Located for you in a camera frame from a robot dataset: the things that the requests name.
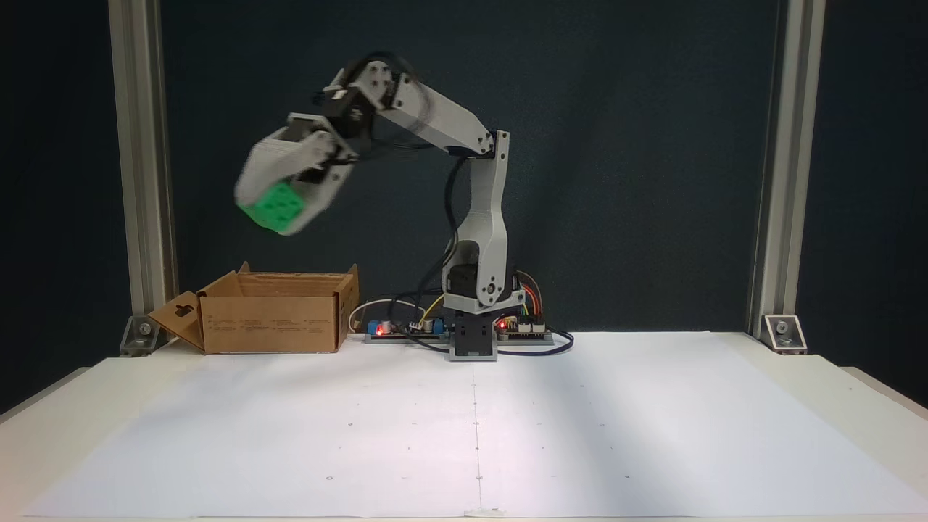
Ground green die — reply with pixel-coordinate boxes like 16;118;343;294
241;181;306;233

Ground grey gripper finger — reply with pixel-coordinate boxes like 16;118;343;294
234;128;339;210
278;161;354;237

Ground brown cardboard box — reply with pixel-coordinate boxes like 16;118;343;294
149;262;360;355

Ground dark looped cable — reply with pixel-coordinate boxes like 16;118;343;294
376;328;576;357

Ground aluminium frame post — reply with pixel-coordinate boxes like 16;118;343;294
746;0;827;341
108;0;179;321

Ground metal corner bracket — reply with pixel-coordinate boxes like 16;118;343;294
119;315;161;357
762;314;808;355

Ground coloured jumper wires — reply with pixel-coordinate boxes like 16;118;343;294
513;268;545;324

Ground circuit board with jumper wires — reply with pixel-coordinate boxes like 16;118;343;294
496;315;556;344

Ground circuit board with blue parts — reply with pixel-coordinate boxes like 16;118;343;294
364;318;447;344

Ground white cable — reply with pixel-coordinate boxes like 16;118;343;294
348;297;408;334

